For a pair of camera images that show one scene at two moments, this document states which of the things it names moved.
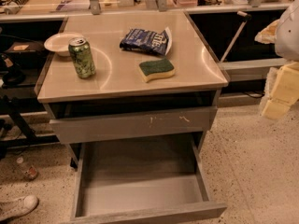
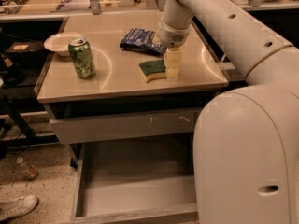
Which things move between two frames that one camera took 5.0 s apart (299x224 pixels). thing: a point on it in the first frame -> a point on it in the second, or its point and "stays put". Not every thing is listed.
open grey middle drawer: x=142 y=181 stays put
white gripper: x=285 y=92 -> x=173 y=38
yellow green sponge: x=154 y=69 stays put
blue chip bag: x=148 y=41 stays put
